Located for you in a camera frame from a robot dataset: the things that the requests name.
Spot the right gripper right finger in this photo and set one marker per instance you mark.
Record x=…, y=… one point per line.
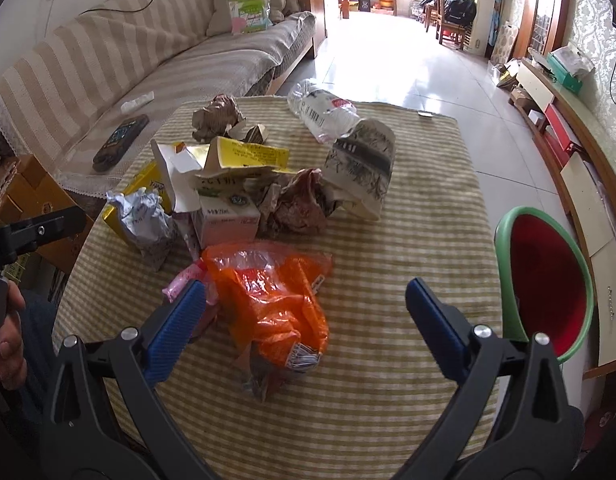
x=537, y=434

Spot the clear plastic water bottle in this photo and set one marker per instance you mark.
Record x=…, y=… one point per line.
x=327, y=117

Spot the green red trash bin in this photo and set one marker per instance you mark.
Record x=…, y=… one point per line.
x=546, y=286

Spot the green pink snack bag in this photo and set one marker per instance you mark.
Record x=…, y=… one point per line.
x=249, y=16

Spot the dark brown cigarette pack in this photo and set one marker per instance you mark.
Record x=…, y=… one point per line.
x=255, y=134

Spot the striped green tablecloth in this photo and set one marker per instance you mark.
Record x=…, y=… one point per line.
x=377, y=391

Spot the yellow cardboard box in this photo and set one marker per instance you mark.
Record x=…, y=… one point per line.
x=148, y=179

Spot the white blue milk carton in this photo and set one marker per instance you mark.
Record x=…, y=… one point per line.
x=226, y=217

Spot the ink painting paper cup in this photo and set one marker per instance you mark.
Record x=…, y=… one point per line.
x=360, y=165

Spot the long wooden tv cabinet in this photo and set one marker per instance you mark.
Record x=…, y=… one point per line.
x=581, y=158

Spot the wooden dining chair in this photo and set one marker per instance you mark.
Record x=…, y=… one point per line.
x=458, y=34

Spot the striped beige sofa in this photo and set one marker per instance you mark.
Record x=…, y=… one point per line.
x=61, y=101

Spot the red brown wrapper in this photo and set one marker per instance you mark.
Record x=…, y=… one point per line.
x=297, y=203

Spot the torn yellow white box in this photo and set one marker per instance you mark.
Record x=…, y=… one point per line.
x=221, y=162

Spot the orange plastic bag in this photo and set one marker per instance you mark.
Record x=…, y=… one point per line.
x=267, y=295

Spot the brown paper ball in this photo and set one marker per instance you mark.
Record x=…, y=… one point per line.
x=217, y=118

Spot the grey white paper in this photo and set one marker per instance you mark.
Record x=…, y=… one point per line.
x=147, y=226

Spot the person's left hand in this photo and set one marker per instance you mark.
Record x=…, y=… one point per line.
x=13, y=365

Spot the long pink snack wrapper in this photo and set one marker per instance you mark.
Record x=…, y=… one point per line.
x=196, y=271

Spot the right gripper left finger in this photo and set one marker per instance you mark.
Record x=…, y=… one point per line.
x=103, y=418

